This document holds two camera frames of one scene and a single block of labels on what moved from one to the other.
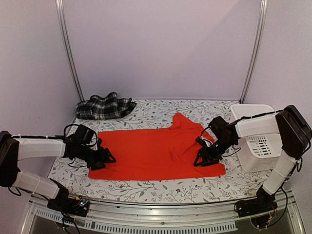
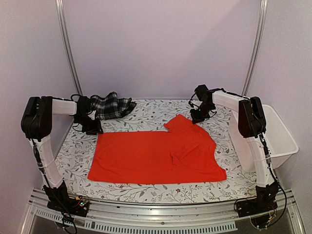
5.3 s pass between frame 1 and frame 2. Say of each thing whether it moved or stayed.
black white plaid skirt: stayed
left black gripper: moved
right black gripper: moved
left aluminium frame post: stayed
